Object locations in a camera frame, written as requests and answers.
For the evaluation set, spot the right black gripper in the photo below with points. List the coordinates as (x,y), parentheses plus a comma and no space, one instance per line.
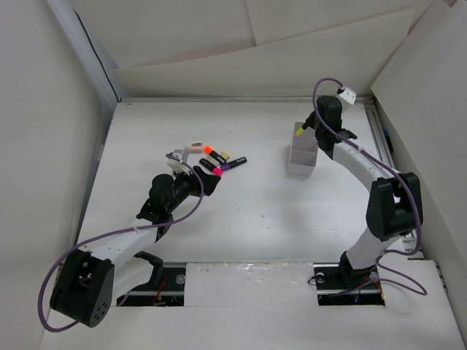
(311,120)

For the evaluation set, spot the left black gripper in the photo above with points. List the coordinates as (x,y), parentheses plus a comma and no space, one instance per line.
(208,181)

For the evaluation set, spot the pink highlighter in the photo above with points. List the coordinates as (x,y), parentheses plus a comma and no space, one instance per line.
(211,167)

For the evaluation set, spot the purple highlighter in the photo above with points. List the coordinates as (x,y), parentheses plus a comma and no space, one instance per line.
(233,164)

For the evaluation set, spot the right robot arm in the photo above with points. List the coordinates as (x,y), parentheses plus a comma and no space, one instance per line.
(339,145)

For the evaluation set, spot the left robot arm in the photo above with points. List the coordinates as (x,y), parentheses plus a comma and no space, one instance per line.
(95,277)

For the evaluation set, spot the white divided paper container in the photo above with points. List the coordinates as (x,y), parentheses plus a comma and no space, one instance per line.
(303,150)

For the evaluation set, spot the orange highlighter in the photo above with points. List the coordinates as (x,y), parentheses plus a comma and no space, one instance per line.
(215,155)

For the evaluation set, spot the pink white eraser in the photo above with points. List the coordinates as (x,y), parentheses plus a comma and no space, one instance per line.
(196,147)

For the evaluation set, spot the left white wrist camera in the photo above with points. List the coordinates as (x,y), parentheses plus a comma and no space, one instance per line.
(175,162)

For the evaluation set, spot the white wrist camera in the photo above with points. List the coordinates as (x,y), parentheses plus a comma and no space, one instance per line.
(175,162)
(346,94)

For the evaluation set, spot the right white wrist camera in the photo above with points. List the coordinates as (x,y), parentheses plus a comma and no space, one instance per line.
(346,94)

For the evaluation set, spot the aluminium frame rail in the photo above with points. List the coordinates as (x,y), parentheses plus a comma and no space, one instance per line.
(397,199)

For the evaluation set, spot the blue object on rail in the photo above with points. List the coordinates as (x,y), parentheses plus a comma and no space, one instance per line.
(388,140)

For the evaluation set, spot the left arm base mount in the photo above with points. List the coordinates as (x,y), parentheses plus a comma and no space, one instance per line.
(146,280)

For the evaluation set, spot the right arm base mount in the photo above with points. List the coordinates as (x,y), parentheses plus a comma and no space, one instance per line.
(339,284)

